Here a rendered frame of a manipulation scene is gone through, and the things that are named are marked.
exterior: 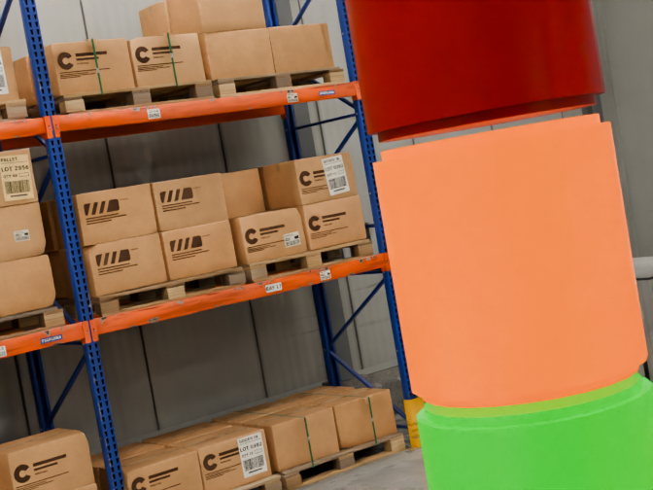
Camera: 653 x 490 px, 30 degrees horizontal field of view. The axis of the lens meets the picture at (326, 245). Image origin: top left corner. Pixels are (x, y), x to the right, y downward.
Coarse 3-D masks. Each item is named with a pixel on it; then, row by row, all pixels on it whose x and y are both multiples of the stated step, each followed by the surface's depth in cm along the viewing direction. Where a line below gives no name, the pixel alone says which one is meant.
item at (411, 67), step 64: (384, 0) 24; (448, 0) 23; (512, 0) 23; (576, 0) 24; (384, 64) 24; (448, 64) 23; (512, 64) 23; (576, 64) 24; (384, 128) 24; (448, 128) 24
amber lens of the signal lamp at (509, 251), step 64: (512, 128) 23; (576, 128) 24; (384, 192) 25; (448, 192) 23; (512, 192) 23; (576, 192) 23; (448, 256) 24; (512, 256) 23; (576, 256) 23; (448, 320) 24; (512, 320) 23; (576, 320) 23; (640, 320) 25; (448, 384) 24; (512, 384) 23; (576, 384) 23
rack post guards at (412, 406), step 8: (408, 400) 987; (416, 400) 989; (408, 408) 987; (416, 408) 989; (408, 416) 989; (416, 416) 988; (408, 424) 991; (416, 424) 988; (416, 432) 988; (416, 440) 988; (408, 448) 990; (416, 448) 987
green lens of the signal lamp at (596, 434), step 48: (624, 384) 25; (432, 432) 25; (480, 432) 24; (528, 432) 23; (576, 432) 23; (624, 432) 24; (432, 480) 25; (480, 480) 24; (528, 480) 24; (576, 480) 23; (624, 480) 24
